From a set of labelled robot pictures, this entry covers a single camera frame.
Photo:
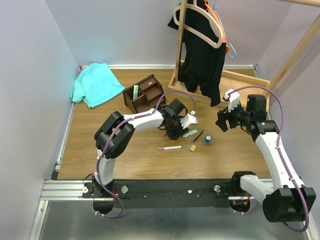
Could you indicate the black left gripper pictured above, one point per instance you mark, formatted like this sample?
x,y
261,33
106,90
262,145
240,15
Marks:
x,y
175,135

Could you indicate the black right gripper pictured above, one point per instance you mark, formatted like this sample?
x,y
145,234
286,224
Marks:
x,y
224,115

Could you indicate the white pink marker pen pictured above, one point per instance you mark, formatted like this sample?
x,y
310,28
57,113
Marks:
x,y
169,148

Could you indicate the pale mint highlighter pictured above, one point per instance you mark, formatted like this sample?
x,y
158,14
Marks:
x,y
135,92

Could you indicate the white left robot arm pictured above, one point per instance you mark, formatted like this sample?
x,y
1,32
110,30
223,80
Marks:
x,y
113,137

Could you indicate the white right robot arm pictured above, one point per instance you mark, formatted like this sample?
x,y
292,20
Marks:
x,y
288,199

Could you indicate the green highlighter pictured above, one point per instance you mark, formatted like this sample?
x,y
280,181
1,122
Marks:
x,y
190,133

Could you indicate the tan eraser block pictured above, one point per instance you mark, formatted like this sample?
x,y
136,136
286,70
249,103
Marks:
x,y
193,148

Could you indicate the blue ink bottle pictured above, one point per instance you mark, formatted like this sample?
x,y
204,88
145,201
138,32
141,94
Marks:
x,y
207,140

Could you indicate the dark wooden desk organizer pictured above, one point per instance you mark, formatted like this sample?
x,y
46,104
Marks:
x,y
150,91

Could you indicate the black hanging garment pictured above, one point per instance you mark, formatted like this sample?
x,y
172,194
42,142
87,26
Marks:
x,y
203,64

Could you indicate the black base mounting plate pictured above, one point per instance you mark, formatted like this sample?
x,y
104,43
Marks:
x,y
168,193

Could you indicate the turquoise t-shirt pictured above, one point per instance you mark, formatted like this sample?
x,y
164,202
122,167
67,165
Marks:
x,y
95,85

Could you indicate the orange plastic hanger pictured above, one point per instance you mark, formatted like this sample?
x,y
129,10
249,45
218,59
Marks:
x,y
216,26

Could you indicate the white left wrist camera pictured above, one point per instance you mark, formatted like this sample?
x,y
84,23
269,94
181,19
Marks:
x,y
188,120

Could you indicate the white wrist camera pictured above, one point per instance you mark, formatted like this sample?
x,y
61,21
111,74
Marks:
x,y
188,120
233,98

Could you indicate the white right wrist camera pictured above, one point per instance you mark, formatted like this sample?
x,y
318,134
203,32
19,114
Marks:
x,y
233,98

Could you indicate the light blue wire hanger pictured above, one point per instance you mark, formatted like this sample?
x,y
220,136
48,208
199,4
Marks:
x,y
230,50

